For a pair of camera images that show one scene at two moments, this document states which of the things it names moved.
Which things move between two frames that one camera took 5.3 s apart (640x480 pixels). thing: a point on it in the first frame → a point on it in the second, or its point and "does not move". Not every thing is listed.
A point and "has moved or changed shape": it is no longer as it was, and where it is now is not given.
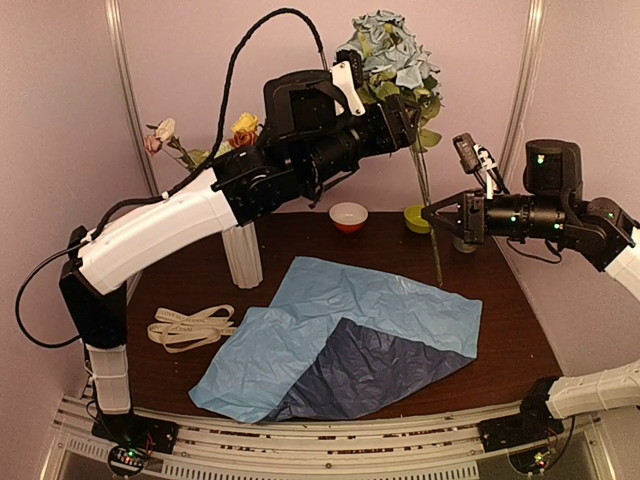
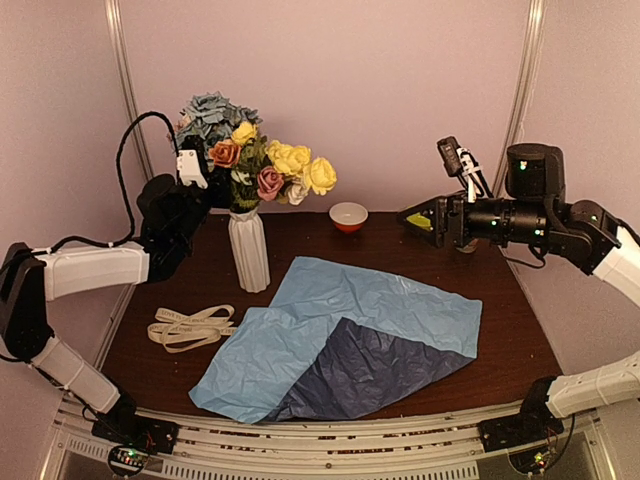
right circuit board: (531, 462) does not move
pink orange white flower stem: (164, 133) has moved or changed shape
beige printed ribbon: (180, 332) does not move
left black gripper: (396, 127) → (222, 188)
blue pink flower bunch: (396, 61) → (213, 117)
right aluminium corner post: (518, 118) does not move
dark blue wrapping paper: (363, 371) does not move
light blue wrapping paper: (273, 348) does not move
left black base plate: (126, 429) does not move
